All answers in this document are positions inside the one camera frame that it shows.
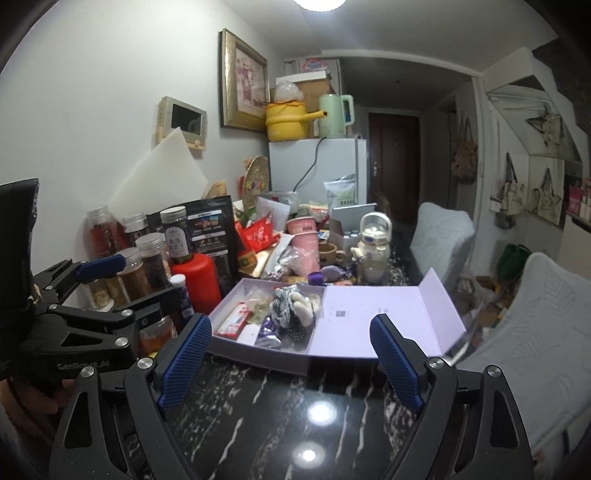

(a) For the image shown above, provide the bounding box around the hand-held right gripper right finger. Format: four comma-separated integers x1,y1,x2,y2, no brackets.
369,314,534,480

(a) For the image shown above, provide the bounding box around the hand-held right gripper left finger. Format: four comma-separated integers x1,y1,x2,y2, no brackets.
48,313,213,480

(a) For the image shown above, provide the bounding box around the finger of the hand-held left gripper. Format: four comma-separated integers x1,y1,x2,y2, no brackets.
31,254,127,315
45,285,185,334

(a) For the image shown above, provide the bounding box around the lavender gift box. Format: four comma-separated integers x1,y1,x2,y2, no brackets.
206,268,467,376

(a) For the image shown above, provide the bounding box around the red white snack bar packet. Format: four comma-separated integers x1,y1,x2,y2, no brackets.
215,300,253,339

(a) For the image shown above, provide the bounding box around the silver purple snack packet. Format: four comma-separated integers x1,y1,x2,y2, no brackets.
255,318,283,348

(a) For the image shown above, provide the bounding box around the beige plush toy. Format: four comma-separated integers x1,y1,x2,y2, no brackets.
293,286,320,325

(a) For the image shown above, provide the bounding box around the person's left forearm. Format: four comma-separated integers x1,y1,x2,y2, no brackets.
0,179,40,379

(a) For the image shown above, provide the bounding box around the person's left hand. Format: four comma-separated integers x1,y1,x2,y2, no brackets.
0,376,77,444

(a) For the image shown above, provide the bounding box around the blue tube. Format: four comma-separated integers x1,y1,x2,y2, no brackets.
170,274,195,322

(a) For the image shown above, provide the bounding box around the cluster of clear food jars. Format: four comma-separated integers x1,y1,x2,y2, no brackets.
85,205,194,356

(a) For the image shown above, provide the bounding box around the red canister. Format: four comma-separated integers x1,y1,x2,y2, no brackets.
171,253,222,315

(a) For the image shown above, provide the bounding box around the black printed pouch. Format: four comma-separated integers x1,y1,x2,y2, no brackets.
148,195,239,297

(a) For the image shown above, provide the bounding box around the crumpled plastic bag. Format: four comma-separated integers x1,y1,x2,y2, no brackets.
455,277,486,315

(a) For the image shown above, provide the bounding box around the white foam board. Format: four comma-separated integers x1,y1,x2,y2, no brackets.
107,127,209,216

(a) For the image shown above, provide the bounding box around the cream robot-shaped bottle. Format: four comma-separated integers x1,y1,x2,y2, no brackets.
351,212,393,283

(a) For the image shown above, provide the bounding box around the red gift packet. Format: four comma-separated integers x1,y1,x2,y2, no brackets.
238,212,282,253

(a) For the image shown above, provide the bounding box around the brown mug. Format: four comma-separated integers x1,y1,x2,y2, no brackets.
318,243,346,268

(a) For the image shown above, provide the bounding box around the pale blue covered chair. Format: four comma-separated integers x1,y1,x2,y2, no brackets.
410,202,476,283
455,251,591,452

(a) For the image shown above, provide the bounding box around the pink lidded cup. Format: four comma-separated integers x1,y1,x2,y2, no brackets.
285,217,322,278

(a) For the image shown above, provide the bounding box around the white paper leaflet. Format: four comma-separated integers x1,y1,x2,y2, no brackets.
256,196,292,230

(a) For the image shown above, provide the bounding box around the green bag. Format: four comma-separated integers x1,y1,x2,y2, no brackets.
496,243,532,280

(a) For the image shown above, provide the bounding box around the grey flat box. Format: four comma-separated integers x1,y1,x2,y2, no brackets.
330,203,378,251

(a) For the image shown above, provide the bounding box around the round woven plate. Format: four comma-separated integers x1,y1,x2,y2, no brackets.
243,155,270,209

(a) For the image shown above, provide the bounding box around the green white pouch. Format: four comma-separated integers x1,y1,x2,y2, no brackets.
323,174,359,209

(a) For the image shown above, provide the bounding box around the brown door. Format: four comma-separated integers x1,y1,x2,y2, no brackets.
368,113,421,223

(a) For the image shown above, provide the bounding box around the canvas tote bag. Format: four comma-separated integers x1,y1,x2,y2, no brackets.
496,153,527,216
526,104,564,149
536,167,567,226

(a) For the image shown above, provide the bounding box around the white fridge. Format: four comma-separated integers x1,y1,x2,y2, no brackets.
269,137,368,209

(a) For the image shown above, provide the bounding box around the brown tote bag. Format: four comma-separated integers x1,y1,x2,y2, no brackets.
450,117,479,186

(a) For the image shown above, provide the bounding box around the yellow pot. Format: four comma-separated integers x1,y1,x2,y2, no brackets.
264,102,327,142

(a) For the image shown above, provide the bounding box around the gold framed picture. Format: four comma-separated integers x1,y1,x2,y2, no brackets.
219,28,271,134

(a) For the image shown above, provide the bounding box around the row of cosmetic bottles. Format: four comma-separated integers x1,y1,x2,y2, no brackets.
568,178,591,219

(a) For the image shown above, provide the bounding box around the white plastic bag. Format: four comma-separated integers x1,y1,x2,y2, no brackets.
273,78,306,103

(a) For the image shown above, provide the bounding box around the green kettle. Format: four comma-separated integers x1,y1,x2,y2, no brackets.
318,93,356,138

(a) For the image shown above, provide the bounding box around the brown cardboard box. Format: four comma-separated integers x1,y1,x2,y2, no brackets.
295,76,336,105

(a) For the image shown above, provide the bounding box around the ceiling lamp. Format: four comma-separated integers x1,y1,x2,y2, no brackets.
293,0,347,13

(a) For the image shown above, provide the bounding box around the beige wall intercom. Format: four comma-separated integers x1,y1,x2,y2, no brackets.
156,96,209,152

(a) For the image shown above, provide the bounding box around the black power cable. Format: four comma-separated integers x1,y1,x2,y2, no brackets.
293,136,325,193

